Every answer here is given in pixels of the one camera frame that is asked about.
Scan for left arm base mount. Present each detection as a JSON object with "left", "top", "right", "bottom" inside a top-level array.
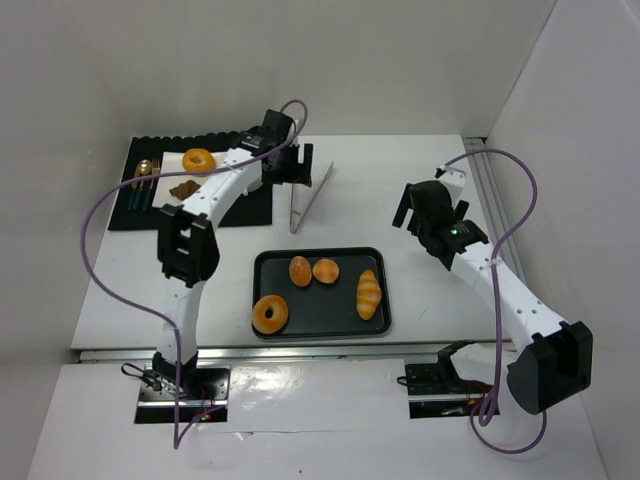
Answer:
[{"left": 120, "top": 362, "right": 231, "bottom": 424}]

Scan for aluminium rail right side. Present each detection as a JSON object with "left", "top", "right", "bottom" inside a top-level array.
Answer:
[{"left": 467, "top": 153, "right": 528, "bottom": 285}]

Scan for gold fork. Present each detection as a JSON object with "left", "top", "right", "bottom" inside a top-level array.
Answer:
[{"left": 142, "top": 158, "right": 161, "bottom": 212}]

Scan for metal tongs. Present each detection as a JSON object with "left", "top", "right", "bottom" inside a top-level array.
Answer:
[{"left": 289, "top": 162, "right": 334, "bottom": 235}]

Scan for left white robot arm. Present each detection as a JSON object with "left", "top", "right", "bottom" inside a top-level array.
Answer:
[{"left": 152, "top": 109, "right": 311, "bottom": 393}]

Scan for orange hollow bun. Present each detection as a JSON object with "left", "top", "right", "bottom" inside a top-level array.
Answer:
[{"left": 182, "top": 148, "right": 217, "bottom": 175}]

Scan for round orange bun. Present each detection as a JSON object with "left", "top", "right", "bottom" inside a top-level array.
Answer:
[{"left": 312, "top": 258, "right": 340, "bottom": 284}]

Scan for ring donut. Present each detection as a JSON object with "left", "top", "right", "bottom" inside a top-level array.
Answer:
[{"left": 252, "top": 295, "right": 289, "bottom": 335}]

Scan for round sugared bun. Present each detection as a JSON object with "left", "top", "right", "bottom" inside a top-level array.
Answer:
[{"left": 288, "top": 256, "right": 312, "bottom": 288}]

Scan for white square plate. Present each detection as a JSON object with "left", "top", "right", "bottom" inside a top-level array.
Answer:
[{"left": 151, "top": 152, "right": 208, "bottom": 208}]

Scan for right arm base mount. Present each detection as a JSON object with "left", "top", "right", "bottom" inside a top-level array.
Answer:
[{"left": 396, "top": 340, "right": 493, "bottom": 419}]

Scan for black placemat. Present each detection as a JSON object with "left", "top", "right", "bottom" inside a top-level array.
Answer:
[{"left": 108, "top": 131, "right": 273, "bottom": 231}]

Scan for chocolate croissant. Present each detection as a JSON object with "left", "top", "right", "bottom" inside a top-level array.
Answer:
[{"left": 169, "top": 180, "right": 201, "bottom": 201}]

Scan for gold spoon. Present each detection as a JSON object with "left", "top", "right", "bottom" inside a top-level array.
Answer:
[{"left": 128, "top": 160, "right": 152, "bottom": 211}]

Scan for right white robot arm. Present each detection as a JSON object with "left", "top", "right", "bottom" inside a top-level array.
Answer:
[{"left": 392, "top": 167, "right": 593, "bottom": 415}]

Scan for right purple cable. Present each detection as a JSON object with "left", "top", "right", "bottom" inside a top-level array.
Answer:
[{"left": 442, "top": 147, "right": 548, "bottom": 455}]

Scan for black baking tray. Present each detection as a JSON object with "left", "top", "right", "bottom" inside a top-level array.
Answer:
[{"left": 253, "top": 246, "right": 392, "bottom": 340}]

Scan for striped yellow bread roll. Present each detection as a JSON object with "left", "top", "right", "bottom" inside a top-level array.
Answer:
[{"left": 356, "top": 270, "right": 382, "bottom": 321}]

